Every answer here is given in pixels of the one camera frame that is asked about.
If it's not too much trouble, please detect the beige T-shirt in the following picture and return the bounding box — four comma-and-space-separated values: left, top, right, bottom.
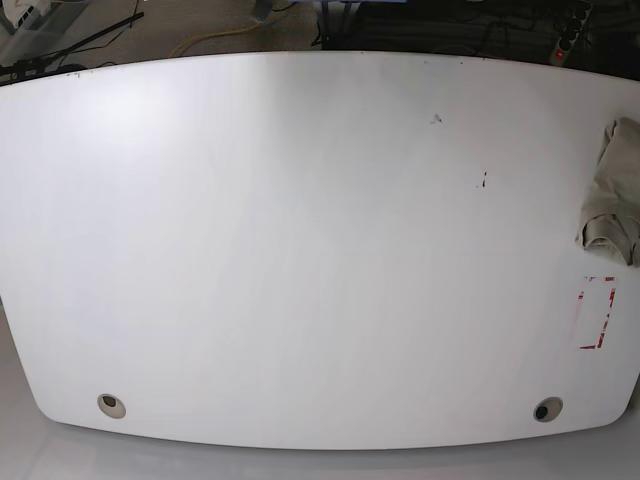
576, 117, 639, 268

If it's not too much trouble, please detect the red tape rectangle marking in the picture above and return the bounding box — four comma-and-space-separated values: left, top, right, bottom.
574, 276, 617, 351

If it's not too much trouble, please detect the yellow cable on floor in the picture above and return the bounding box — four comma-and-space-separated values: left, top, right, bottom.
172, 19, 264, 59

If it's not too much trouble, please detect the left table cable grommet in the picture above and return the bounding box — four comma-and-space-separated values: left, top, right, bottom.
97, 394, 126, 419

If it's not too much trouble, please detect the table cable grommet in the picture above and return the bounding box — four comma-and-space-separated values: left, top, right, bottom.
97, 394, 126, 419
533, 397, 564, 423

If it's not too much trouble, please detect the right table cable grommet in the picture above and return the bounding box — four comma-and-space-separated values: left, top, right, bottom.
533, 397, 564, 423

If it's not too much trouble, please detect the black power strip red switch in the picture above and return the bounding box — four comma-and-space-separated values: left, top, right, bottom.
549, 1, 592, 67

